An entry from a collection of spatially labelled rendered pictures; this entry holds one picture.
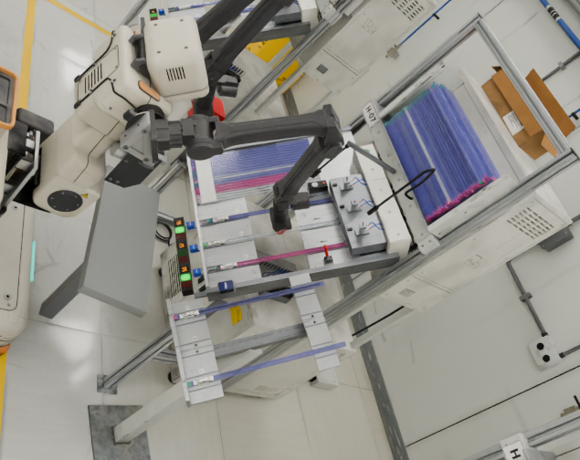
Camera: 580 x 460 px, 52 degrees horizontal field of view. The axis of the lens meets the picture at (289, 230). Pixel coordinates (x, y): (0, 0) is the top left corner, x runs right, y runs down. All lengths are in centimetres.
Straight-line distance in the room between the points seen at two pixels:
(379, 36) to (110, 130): 190
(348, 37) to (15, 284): 204
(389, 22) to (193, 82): 182
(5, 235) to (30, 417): 67
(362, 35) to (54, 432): 237
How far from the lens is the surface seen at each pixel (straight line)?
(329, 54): 333
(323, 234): 225
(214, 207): 235
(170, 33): 172
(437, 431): 374
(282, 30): 317
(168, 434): 272
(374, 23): 330
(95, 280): 203
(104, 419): 257
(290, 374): 290
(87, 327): 272
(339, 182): 233
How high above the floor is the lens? 206
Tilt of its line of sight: 29 degrees down
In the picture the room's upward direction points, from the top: 52 degrees clockwise
